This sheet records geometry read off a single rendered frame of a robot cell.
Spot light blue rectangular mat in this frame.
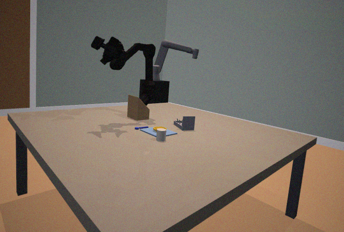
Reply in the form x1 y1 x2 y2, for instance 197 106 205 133
140 127 177 137

